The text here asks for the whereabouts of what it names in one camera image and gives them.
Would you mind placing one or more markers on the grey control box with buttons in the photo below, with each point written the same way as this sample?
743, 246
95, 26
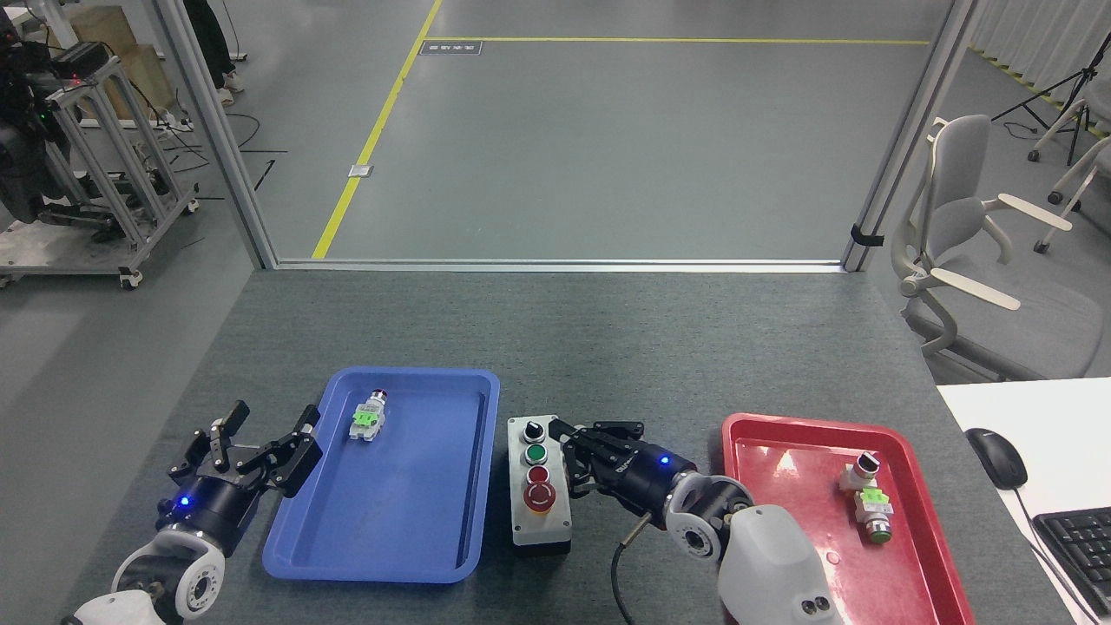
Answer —
538, 521

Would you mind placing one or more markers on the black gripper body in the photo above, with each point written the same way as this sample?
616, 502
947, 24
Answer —
213, 508
647, 477

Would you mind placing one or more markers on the red push button switch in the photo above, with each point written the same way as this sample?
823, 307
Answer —
368, 419

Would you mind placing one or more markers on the black computer mouse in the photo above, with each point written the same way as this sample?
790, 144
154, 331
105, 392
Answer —
998, 456

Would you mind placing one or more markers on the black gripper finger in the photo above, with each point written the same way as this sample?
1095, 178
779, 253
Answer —
586, 473
599, 437
213, 443
291, 456

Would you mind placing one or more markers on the white wheeled chair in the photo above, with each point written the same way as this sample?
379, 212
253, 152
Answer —
1081, 178

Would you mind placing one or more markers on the aluminium frame cart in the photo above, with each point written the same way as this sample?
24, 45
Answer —
95, 174

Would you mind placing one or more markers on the black knob selector switch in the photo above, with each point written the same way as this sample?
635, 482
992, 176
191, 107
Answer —
862, 470

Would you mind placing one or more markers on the green push button switch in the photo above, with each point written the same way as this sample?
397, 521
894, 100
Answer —
877, 521

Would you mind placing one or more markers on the brown cardboard box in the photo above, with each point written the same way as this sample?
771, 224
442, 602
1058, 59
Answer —
139, 69

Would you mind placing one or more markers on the black tripod stand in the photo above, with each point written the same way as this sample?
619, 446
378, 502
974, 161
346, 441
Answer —
1072, 80

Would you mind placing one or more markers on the black keyboard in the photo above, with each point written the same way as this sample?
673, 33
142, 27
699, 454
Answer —
1081, 555

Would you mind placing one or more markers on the silver aluminium crossbar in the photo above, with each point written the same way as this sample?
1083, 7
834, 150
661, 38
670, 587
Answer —
555, 265

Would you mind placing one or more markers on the silver aluminium post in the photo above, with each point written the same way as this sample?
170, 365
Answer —
217, 130
911, 130

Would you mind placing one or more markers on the grey office chair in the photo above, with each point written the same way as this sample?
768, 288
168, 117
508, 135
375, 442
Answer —
963, 217

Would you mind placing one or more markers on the red plastic tray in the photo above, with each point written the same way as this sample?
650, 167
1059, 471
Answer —
798, 521

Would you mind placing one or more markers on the silver floor outlet box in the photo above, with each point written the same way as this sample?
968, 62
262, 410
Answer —
361, 170

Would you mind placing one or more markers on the black clip on post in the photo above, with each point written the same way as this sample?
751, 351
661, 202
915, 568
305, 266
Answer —
866, 235

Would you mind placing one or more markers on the black machine on cart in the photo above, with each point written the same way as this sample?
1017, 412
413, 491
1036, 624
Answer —
22, 165

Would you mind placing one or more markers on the blue plastic tray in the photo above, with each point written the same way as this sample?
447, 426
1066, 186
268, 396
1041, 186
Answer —
391, 503

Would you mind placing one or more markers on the dark floor label plate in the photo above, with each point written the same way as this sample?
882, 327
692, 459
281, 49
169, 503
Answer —
451, 48

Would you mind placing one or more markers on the person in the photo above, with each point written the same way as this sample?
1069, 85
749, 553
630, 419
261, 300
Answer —
208, 39

